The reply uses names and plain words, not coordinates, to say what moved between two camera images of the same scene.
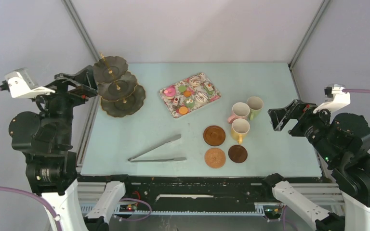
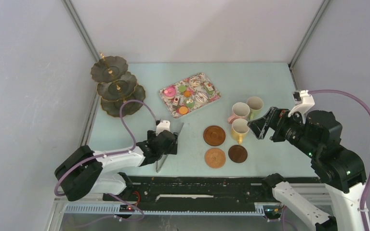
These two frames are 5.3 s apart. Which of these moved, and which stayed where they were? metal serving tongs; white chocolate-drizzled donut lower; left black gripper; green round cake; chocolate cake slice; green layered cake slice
Moved: left black gripper; metal serving tongs
Stayed: white chocolate-drizzled donut lower; green round cake; green layered cake slice; chocolate cake slice
